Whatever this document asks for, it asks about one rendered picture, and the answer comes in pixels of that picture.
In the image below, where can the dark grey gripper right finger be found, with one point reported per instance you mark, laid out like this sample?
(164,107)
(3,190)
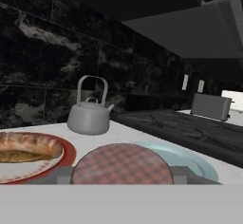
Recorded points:
(181,174)

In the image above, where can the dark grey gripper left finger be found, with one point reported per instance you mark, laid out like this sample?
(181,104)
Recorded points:
(64,174)

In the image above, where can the golden brown croissant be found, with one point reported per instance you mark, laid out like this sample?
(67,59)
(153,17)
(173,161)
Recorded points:
(28,145)

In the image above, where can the light blue plate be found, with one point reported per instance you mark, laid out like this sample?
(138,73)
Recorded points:
(190,163)

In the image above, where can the white plate with red rim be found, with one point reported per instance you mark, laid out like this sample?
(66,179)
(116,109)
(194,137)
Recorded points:
(65,156)

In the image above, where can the black hob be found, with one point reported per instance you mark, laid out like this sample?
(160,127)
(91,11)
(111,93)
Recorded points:
(186,133)

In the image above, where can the grey metal kettle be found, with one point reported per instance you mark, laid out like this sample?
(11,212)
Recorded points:
(89,117)

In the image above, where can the grey toaster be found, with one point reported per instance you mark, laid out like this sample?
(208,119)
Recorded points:
(210,106)

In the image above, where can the white box-shaped appliance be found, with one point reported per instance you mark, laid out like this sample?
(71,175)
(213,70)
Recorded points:
(233,99)

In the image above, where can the dark grey range hood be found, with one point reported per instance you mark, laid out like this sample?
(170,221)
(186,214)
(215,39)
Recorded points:
(190,34)

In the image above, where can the white wall socket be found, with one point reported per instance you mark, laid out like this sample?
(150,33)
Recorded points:
(201,86)
(185,82)

